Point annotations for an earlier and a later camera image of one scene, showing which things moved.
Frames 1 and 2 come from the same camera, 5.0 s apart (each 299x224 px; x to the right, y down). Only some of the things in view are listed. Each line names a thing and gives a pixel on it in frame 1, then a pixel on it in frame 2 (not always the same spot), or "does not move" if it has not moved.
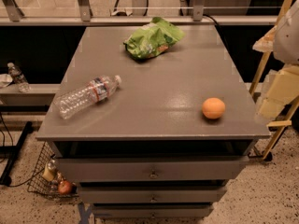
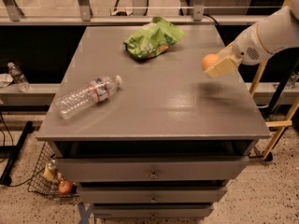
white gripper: x=288 y=39 -> x=246 y=48
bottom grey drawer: x=152 y=211 does not move
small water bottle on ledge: x=19 y=77 does not move
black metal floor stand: x=14 y=151 does not move
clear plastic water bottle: x=97 y=90 does not move
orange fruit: x=213 y=107 -> x=208 y=60
